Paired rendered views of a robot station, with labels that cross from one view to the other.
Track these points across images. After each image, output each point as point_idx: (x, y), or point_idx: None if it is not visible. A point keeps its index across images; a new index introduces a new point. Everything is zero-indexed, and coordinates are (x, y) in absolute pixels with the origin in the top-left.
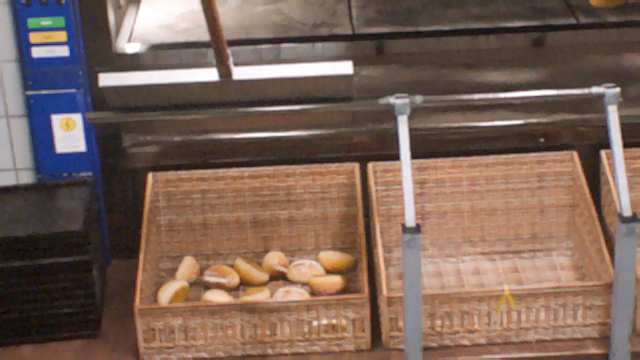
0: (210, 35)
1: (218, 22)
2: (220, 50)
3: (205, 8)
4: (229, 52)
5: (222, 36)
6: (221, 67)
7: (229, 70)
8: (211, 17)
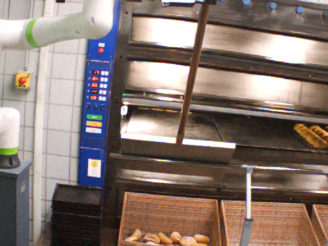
0: (182, 114)
1: (188, 107)
2: (183, 125)
3: (186, 97)
4: None
5: (187, 116)
6: (179, 135)
7: (182, 138)
8: (187, 103)
